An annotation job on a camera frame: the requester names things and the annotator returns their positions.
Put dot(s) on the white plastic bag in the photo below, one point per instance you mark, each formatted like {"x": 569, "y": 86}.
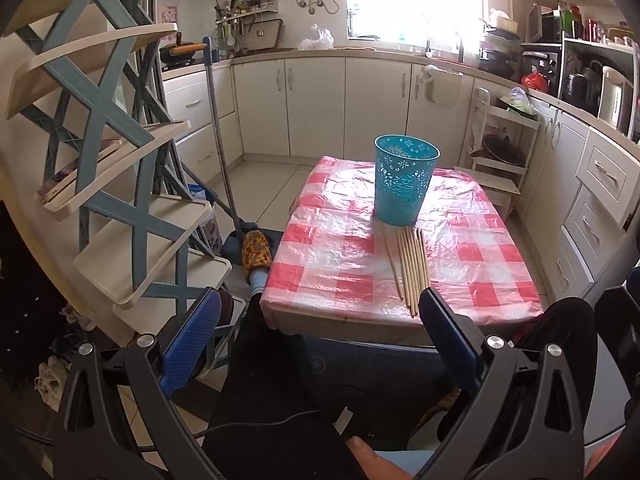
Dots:
{"x": 317, "y": 40}

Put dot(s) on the green and white bag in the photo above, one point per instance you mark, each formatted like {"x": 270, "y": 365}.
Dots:
{"x": 515, "y": 100}

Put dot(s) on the blue mop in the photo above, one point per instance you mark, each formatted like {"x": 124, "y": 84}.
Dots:
{"x": 220, "y": 135}

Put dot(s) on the wall utensil rack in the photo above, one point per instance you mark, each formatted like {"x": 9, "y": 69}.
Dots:
{"x": 247, "y": 10}

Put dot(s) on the white metal storage shelf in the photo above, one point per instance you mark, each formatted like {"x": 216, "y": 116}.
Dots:
{"x": 580, "y": 45}

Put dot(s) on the white electric kettle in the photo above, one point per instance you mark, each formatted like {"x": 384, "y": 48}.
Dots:
{"x": 617, "y": 100}

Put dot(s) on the person's left hand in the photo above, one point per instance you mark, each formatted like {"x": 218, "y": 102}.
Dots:
{"x": 367, "y": 452}

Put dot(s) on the cream cutting board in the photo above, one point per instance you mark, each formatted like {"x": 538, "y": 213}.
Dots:
{"x": 262, "y": 35}

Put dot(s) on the teal perforated plastic basket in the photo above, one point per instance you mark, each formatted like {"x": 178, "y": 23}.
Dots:
{"x": 400, "y": 195}

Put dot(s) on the row of wooden chopsticks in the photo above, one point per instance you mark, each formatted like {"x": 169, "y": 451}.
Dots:
{"x": 407, "y": 270}

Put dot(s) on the red checked plastic tablecloth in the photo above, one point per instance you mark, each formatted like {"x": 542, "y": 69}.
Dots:
{"x": 350, "y": 260}

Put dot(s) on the white drawer cabinet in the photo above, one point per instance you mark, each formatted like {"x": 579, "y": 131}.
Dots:
{"x": 595, "y": 185}

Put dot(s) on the yellow patterned slipper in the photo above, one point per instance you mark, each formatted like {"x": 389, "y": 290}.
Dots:
{"x": 257, "y": 250}

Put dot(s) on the blue and cream shelf rack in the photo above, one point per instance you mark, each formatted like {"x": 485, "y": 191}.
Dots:
{"x": 100, "y": 105}

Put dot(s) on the black kettle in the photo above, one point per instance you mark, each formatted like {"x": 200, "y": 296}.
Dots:
{"x": 575, "y": 87}

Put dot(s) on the black frying pan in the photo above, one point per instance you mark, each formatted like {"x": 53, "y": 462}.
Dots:
{"x": 177, "y": 52}

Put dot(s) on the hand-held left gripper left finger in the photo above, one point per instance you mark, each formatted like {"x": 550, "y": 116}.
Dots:
{"x": 195, "y": 340}

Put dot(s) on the small white shelf rack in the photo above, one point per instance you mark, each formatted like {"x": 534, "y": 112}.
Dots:
{"x": 500, "y": 180}

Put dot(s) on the red plastic bag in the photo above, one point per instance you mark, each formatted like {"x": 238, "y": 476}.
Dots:
{"x": 532, "y": 80}

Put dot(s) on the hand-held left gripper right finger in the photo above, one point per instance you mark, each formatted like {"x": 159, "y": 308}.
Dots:
{"x": 450, "y": 340}

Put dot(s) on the white kitchen base cabinet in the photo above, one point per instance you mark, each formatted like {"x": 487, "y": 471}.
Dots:
{"x": 315, "y": 105}

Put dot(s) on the person's blue sock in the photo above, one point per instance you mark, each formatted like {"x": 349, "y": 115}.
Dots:
{"x": 257, "y": 280}

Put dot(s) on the dark cooking pot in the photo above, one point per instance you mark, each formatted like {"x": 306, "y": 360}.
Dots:
{"x": 502, "y": 152}

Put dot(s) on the cream cloth bag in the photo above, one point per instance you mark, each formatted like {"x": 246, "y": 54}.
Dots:
{"x": 50, "y": 380}

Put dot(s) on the black countertop appliance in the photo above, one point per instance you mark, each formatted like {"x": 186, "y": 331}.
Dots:
{"x": 540, "y": 62}

